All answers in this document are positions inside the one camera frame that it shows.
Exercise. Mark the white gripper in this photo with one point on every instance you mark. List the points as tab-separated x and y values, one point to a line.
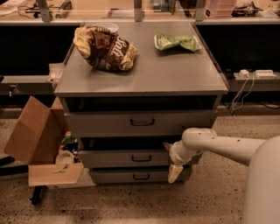
175	154

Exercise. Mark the grey drawer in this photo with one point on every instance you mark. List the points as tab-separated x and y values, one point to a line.
120	176
124	158
138	124

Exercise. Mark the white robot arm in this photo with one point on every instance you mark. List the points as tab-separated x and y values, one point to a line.
262	157

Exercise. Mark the grey top drawer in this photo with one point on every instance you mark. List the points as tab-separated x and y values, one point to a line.
138	124

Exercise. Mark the grey drawer cabinet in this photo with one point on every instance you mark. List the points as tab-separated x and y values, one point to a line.
173	80

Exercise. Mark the grey bottom drawer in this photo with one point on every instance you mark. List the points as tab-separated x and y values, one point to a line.
120	176

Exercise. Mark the open cardboard box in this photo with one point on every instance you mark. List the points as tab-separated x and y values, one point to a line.
35	141

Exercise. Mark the green toy in box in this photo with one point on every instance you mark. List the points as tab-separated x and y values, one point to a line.
67	139

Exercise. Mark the white cup in box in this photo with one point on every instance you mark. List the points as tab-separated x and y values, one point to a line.
65	157

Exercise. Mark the white power adapter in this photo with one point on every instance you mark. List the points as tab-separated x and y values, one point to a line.
244	73

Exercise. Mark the green chip bag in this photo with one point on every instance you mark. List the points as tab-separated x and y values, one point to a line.
163	42

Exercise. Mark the white power strip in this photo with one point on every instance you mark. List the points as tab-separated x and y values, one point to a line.
265	73

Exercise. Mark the brown chip bag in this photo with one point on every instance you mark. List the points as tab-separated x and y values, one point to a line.
104	50

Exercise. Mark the white bowl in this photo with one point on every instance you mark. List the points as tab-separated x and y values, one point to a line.
110	26

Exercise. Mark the pink storage bin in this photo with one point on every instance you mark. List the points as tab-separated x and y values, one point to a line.
219	8

